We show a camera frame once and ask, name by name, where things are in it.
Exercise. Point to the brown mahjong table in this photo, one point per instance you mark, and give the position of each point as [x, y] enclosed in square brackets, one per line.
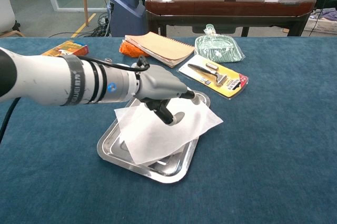
[229, 5]

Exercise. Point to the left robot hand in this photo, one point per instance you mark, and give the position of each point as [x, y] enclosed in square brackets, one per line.
[158, 81]

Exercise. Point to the green dustpan set in bag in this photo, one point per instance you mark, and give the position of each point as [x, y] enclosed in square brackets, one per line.
[218, 48]

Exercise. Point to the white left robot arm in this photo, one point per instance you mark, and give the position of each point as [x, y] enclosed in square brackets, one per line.
[44, 79]

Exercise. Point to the orange and blue cardboard box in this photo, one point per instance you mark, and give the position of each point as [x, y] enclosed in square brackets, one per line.
[76, 47]

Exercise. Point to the purple cloth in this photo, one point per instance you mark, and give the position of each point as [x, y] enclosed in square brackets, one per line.
[330, 15]

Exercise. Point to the blue grey machine base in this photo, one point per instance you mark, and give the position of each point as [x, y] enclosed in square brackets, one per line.
[126, 21]

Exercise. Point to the razor in yellow blister pack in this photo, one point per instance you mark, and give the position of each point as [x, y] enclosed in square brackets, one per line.
[223, 81]

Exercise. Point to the silver metal tray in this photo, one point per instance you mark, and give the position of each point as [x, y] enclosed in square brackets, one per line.
[168, 172]

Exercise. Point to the brown spiral notebook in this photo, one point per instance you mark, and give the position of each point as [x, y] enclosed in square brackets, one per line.
[163, 47]

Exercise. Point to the white chair with wooden legs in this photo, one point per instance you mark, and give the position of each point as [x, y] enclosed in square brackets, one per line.
[5, 5]

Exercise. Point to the blue velvet table cover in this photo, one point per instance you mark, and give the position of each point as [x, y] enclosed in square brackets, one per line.
[263, 142]

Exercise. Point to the white paper sheet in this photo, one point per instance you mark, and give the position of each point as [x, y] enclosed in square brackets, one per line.
[158, 139]

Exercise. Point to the white plastic basket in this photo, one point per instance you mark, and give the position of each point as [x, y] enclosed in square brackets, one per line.
[321, 26]

